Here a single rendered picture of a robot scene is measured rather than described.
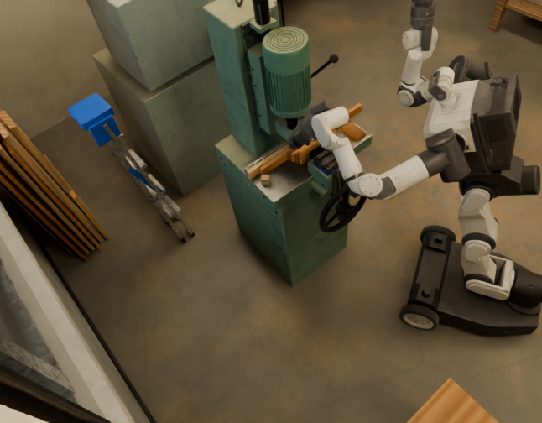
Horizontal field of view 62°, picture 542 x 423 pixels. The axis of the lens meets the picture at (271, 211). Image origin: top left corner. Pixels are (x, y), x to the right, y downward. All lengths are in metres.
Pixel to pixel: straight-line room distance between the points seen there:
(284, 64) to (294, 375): 1.62
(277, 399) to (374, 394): 0.50
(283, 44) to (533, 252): 2.04
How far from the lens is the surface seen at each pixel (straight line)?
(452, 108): 1.74
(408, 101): 2.09
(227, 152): 2.35
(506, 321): 2.65
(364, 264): 2.83
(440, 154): 1.58
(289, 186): 2.02
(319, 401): 2.54
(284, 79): 1.75
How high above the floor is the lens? 2.48
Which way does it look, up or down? 54 degrees down
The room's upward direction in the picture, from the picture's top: 10 degrees counter-clockwise
